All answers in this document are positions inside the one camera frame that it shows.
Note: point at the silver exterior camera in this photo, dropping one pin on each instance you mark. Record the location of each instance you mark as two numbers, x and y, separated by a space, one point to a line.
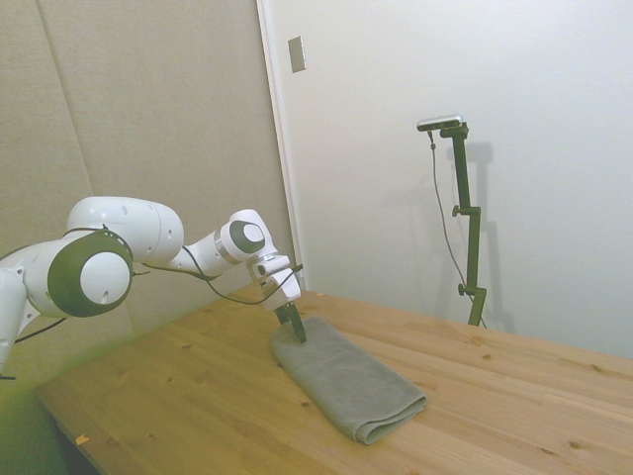
440 122

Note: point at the grey terry towel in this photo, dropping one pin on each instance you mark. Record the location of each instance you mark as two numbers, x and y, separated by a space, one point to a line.
346 381

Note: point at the grey wall switch plate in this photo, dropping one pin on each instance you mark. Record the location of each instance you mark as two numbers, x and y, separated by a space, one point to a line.
297 54

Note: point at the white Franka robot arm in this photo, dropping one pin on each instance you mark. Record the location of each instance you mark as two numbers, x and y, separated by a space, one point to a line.
123 232

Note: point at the white door frame trim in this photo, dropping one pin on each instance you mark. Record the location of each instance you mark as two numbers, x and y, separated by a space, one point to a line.
282 148

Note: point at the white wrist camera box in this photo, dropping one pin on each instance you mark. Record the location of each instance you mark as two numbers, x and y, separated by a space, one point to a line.
271 266

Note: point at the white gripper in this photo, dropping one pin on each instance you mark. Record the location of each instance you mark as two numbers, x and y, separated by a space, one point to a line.
287 292

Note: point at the dark camera stand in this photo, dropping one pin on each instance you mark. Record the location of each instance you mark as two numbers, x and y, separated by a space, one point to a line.
469 232

